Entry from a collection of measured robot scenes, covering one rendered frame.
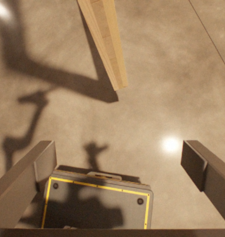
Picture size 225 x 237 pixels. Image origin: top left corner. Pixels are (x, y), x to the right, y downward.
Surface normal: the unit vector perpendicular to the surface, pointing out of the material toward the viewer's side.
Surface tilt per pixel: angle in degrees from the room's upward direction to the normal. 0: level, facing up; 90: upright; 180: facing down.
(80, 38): 0
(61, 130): 0
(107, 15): 88
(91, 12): 88
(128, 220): 0
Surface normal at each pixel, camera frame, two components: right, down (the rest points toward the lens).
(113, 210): -0.14, -0.15
